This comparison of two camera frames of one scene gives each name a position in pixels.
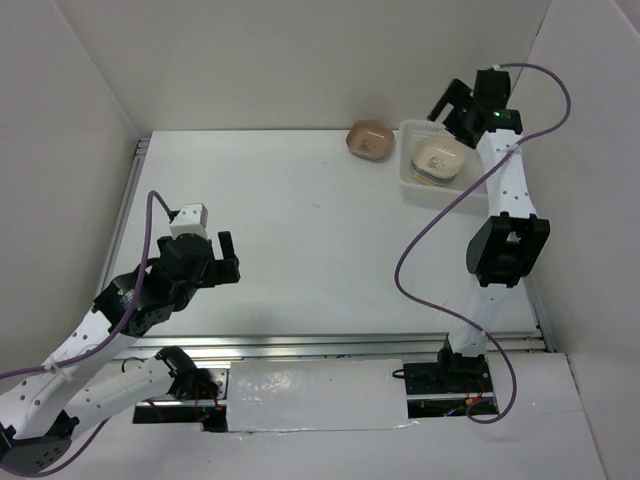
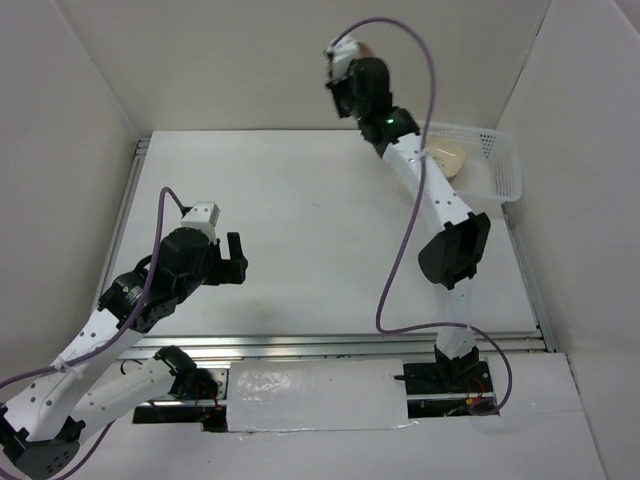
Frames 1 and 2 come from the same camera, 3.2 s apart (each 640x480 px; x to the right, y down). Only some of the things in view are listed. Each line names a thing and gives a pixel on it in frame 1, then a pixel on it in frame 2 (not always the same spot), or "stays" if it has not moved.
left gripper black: x=223 y=270 stays
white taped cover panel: x=319 y=394 stays
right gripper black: x=456 y=95 -> x=337 y=87
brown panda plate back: x=370 y=140 -> x=364 y=51
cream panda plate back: x=440 y=157 stays
